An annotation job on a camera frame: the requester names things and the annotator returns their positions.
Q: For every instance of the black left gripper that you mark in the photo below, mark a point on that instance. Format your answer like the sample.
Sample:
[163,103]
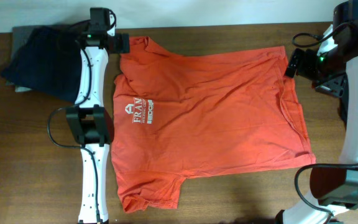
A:
[121,43]

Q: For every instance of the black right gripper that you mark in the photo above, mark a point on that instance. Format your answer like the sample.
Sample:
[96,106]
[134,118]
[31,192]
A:
[306,58]

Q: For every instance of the navy garment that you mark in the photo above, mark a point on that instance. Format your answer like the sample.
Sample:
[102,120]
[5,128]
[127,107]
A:
[45,65]

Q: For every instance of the red soccer t-shirt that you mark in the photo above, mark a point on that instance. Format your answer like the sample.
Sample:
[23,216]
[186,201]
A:
[182,117]

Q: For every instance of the grey garment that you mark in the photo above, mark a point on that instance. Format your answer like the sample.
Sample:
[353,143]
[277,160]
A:
[19,37]

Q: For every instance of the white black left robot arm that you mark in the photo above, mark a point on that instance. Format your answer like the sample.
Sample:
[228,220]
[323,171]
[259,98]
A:
[90,123]

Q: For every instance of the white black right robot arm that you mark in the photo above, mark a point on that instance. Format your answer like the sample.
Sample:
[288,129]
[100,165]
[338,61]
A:
[334,187]

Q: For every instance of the black crumpled garment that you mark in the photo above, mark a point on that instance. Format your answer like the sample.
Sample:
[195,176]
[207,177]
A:
[343,106]

